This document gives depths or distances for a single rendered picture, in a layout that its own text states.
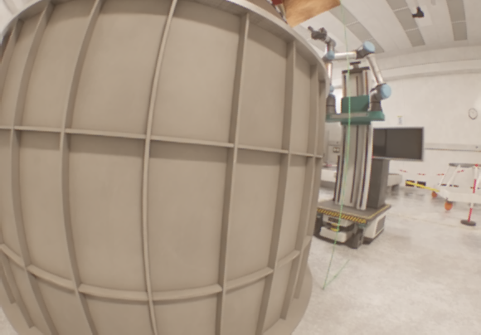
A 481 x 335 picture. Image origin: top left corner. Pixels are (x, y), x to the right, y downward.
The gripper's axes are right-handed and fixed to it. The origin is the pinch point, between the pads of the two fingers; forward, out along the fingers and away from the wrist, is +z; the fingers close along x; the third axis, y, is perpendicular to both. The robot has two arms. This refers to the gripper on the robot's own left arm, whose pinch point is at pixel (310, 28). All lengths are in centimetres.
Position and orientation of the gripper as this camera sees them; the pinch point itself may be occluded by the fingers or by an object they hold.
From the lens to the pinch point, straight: 177.0
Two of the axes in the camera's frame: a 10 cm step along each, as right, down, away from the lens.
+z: -8.5, -0.7, -5.3
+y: -0.9, 10.0, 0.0
